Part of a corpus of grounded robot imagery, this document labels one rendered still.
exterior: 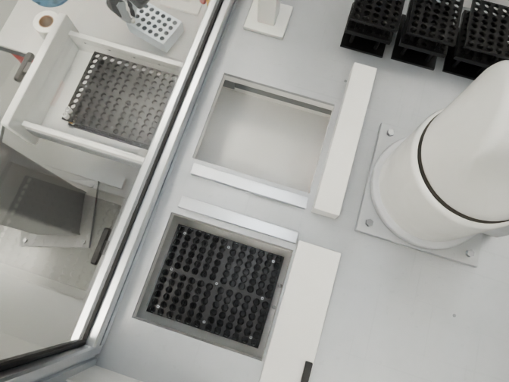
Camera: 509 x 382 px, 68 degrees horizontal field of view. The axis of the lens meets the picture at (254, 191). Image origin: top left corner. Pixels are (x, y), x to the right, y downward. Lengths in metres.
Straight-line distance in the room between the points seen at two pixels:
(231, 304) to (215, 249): 0.11
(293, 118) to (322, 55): 0.16
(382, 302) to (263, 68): 0.52
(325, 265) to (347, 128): 0.27
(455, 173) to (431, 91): 0.39
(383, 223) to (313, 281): 0.17
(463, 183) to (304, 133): 0.46
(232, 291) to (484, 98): 0.52
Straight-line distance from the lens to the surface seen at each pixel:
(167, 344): 0.73
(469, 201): 0.57
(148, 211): 0.70
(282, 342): 0.70
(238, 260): 0.78
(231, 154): 0.88
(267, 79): 0.83
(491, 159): 0.50
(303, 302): 0.70
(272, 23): 0.89
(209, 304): 0.76
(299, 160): 0.88
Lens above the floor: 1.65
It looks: 75 degrees down
